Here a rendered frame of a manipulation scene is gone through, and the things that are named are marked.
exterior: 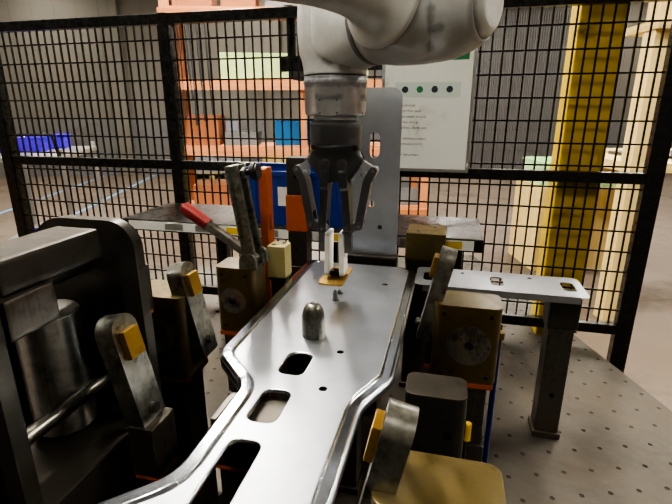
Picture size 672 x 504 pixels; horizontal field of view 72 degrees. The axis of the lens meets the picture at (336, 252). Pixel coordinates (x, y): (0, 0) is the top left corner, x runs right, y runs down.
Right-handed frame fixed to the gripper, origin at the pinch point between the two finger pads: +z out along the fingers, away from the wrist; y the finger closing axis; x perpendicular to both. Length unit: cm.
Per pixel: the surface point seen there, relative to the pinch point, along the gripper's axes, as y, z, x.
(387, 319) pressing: 9.2, 8.3, -5.3
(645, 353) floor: 130, 109, 196
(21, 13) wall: -781, -196, 720
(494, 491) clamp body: 21.2, 3.8, -40.4
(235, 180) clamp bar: -15.7, -11.1, -1.8
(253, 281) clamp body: -13.3, 5.3, -2.4
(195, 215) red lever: -23.7, -4.9, -0.9
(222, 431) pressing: -2.9, 8.0, -34.3
